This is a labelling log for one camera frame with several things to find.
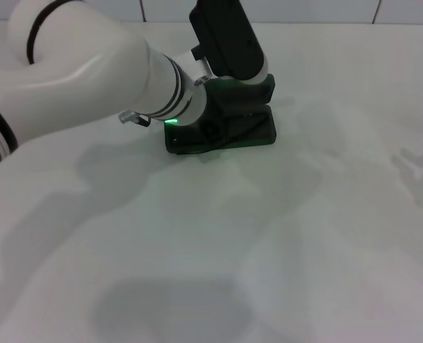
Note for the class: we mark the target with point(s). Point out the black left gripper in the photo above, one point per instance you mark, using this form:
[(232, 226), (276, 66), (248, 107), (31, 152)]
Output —
[(211, 118)]

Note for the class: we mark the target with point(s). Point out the black glasses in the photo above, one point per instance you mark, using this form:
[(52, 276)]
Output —
[(245, 132)]

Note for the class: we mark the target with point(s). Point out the green glasses case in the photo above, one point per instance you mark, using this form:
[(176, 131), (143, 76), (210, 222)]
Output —
[(258, 132)]

